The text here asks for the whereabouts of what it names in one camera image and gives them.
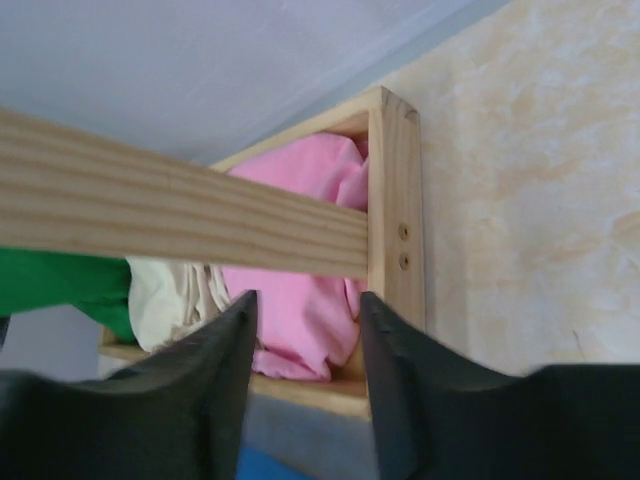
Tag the green tank top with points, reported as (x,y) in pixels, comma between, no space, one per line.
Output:
(97,286)

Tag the cream cloth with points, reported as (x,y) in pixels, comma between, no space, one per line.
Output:
(168,299)

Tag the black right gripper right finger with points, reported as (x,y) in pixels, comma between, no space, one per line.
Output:
(439,415)

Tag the blue plastic bin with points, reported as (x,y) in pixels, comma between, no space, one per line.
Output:
(256,465)

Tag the pink cloth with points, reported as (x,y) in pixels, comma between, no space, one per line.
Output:
(307,325)

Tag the wooden clothes rack frame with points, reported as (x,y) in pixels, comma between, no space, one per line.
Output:
(70,191)

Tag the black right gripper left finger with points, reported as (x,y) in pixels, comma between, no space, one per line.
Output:
(178,414)

